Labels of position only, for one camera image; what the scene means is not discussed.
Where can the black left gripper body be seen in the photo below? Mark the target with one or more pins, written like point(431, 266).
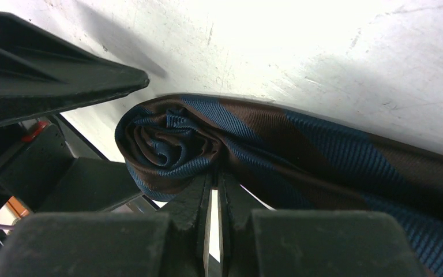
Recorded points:
point(48, 166)

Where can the blue brown striped tie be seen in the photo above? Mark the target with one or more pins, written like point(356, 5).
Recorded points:
point(286, 159)

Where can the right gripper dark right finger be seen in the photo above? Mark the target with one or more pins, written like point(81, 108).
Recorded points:
point(256, 241)

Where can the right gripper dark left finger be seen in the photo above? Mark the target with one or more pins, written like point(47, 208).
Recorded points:
point(168, 242)

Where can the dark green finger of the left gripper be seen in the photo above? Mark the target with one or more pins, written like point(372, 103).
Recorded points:
point(42, 74)

